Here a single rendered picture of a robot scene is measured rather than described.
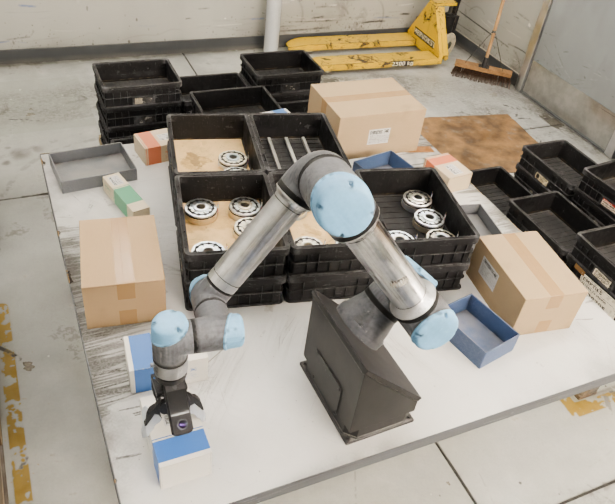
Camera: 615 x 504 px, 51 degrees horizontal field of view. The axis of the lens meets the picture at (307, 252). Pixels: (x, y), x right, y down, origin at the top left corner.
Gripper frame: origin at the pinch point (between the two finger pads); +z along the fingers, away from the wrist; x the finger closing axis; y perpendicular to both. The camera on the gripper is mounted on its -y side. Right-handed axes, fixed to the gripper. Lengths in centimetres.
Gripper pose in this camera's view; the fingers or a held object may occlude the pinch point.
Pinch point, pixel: (174, 431)
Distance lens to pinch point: 162.0
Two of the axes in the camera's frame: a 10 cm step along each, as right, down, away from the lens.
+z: -1.1, 7.7, 6.3
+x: -9.1, 1.8, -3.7
